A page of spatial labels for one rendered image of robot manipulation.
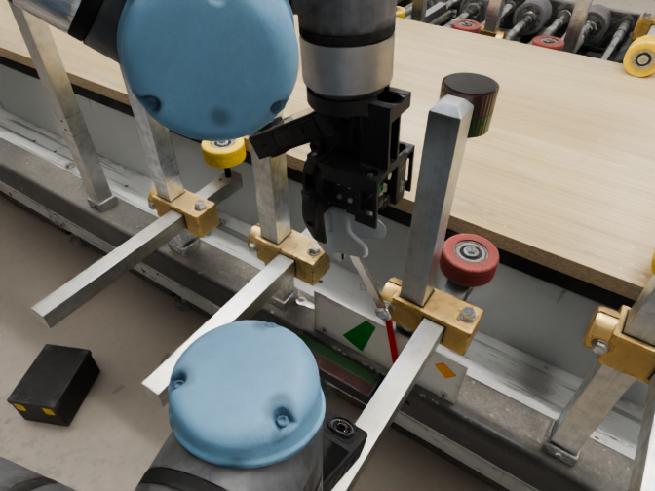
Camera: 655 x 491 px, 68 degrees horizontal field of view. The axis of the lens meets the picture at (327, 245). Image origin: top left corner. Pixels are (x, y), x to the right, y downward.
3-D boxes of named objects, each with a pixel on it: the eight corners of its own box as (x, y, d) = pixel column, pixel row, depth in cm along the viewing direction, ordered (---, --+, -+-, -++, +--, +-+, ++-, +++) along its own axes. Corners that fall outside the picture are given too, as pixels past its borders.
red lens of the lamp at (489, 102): (482, 122, 49) (487, 102, 48) (429, 107, 52) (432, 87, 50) (502, 99, 53) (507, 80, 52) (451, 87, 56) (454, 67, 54)
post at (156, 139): (189, 271, 101) (124, 33, 68) (177, 264, 102) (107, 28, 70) (202, 260, 103) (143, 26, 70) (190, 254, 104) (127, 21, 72)
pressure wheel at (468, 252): (472, 329, 72) (489, 277, 64) (423, 307, 75) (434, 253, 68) (490, 296, 77) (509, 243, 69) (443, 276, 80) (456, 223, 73)
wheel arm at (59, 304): (53, 333, 73) (42, 315, 70) (40, 322, 74) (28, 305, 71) (244, 189, 99) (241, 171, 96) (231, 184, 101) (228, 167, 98)
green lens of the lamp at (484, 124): (478, 143, 51) (481, 125, 50) (426, 128, 54) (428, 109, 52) (496, 120, 55) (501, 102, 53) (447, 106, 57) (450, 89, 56)
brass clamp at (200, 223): (199, 241, 88) (194, 219, 85) (148, 214, 94) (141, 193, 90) (222, 222, 92) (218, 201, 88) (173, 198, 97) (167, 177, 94)
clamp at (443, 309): (463, 357, 66) (471, 334, 62) (376, 314, 71) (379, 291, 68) (478, 328, 69) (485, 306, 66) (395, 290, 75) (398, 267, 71)
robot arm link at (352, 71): (279, 37, 37) (337, 8, 42) (285, 94, 40) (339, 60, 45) (363, 55, 34) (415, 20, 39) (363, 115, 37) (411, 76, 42)
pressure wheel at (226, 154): (252, 198, 96) (246, 147, 88) (211, 204, 95) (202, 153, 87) (248, 175, 102) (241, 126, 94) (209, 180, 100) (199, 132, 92)
